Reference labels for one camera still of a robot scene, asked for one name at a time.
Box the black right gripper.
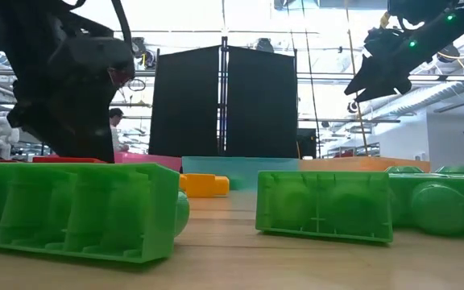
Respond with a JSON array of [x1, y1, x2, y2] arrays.
[[343, 27, 431, 103]]

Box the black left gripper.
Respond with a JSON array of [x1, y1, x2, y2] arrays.
[[6, 35, 136, 164]]

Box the red block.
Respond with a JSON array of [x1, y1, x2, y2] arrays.
[[32, 155, 106, 164]]

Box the long green four-stud block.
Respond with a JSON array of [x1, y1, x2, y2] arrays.
[[388, 172, 464, 238], [0, 162, 191, 265]]

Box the small yellow one-stud block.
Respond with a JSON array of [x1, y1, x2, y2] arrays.
[[179, 172, 231, 199]]

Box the short green block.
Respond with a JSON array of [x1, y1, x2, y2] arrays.
[[255, 170, 394, 245], [384, 164, 464, 176]]

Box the small green two-stud block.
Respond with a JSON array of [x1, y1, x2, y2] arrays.
[[228, 176, 247, 191]]

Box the person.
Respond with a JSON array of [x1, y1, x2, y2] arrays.
[[108, 107, 131, 154]]

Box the pink plastic bin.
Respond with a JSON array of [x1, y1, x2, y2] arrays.
[[113, 151, 183, 172]]

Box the white humanoid robot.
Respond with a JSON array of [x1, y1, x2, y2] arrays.
[[0, 116, 20, 161]]

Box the orange plastic bin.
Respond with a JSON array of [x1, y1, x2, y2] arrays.
[[298, 155, 433, 173]]

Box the black background panel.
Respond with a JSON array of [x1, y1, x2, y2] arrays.
[[296, 127, 317, 159]]

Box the black screen panel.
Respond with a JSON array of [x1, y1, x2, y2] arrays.
[[149, 44, 222, 158], [224, 44, 299, 159]]

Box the black screen stand pole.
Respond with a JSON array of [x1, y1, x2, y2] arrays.
[[220, 35, 230, 156]]

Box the teal plastic bin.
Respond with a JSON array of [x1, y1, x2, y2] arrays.
[[181, 155, 300, 191]]

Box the black hanging cable loop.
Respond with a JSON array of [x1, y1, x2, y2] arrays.
[[129, 78, 147, 93]]

